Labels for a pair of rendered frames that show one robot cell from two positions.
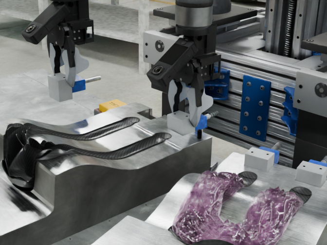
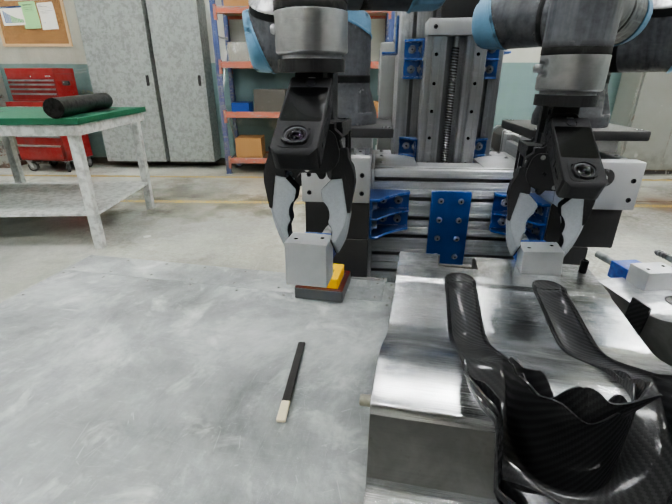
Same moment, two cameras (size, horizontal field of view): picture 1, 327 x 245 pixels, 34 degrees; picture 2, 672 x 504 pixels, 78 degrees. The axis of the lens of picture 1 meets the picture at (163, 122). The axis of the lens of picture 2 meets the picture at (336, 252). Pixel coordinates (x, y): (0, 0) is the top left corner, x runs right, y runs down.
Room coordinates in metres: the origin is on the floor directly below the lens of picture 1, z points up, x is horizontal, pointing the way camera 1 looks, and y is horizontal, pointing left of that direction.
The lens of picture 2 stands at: (0.81, 0.50, 1.13)
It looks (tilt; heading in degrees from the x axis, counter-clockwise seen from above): 23 degrees down; 322
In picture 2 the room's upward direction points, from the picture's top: straight up
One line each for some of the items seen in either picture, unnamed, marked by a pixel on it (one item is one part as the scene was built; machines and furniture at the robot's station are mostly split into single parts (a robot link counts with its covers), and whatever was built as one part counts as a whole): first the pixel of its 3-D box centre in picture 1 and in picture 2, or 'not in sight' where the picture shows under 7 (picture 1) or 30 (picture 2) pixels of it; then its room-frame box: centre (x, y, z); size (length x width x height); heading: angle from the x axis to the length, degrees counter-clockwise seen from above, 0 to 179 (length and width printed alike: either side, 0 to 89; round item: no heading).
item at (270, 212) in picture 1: (238, 204); not in sight; (0.74, -0.12, 0.90); 0.26 x 0.18 x 0.08; 148
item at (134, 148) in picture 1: (86, 136); (539, 332); (0.95, 0.15, 0.92); 0.35 x 0.16 x 0.09; 131
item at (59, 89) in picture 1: (77, 82); (319, 245); (1.22, 0.21, 0.93); 0.13 x 0.05 x 0.05; 131
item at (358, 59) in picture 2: not in sight; (340, 41); (1.59, -0.11, 1.20); 0.13 x 0.12 x 0.14; 63
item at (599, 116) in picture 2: not in sight; (573, 100); (1.25, -0.48, 1.09); 0.15 x 0.15 x 0.10
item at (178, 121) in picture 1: (197, 120); (530, 250); (1.08, -0.07, 0.90); 0.13 x 0.05 x 0.05; 131
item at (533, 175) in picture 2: (194, 53); (554, 143); (1.07, -0.06, 1.05); 0.09 x 0.08 x 0.12; 131
